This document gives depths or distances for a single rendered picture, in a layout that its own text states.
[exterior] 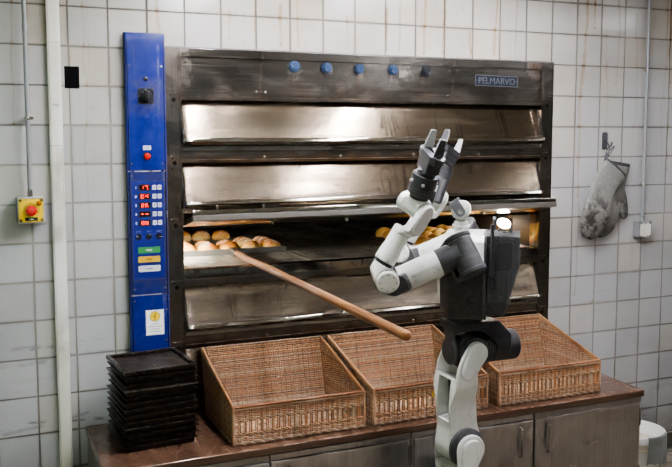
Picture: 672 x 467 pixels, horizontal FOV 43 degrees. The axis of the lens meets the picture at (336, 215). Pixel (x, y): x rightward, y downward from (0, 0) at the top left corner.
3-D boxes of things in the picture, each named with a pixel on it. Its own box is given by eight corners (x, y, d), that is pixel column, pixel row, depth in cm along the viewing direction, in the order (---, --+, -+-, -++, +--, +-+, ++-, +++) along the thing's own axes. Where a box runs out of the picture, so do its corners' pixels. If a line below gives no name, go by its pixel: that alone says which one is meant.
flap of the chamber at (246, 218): (193, 221, 340) (182, 227, 358) (557, 206, 410) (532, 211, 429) (192, 215, 340) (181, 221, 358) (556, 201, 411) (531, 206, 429)
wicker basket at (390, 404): (324, 394, 383) (324, 334, 381) (432, 379, 406) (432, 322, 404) (372, 427, 339) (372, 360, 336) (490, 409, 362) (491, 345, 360)
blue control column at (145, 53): (80, 414, 531) (69, 67, 510) (106, 411, 537) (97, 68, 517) (136, 554, 354) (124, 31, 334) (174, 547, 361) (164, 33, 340)
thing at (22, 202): (16, 222, 327) (15, 196, 326) (44, 221, 331) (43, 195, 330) (17, 224, 320) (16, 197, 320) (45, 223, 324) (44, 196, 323)
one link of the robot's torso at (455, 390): (461, 451, 324) (470, 331, 321) (486, 468, 308) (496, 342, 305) (426, 455, 318) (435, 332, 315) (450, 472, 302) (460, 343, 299)
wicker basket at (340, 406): (199, 409, 361) (198, 346, 359) (322, 394, 383) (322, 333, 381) (231, 448, 317) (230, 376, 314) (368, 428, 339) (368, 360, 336)
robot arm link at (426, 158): (425, 158, 265) (415, 192, 270) (453, 162, 268) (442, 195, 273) (412, 142, 276) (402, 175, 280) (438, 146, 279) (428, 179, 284)
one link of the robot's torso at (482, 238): (518, 309, 322) (520, 216, 319) (518, 330, 289) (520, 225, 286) (439, 306, 328) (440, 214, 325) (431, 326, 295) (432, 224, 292)
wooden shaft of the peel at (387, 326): (413, 341, 238) (413, 331, 238) (403, 342, 237) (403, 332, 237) (240, 256, 395) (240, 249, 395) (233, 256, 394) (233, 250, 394)
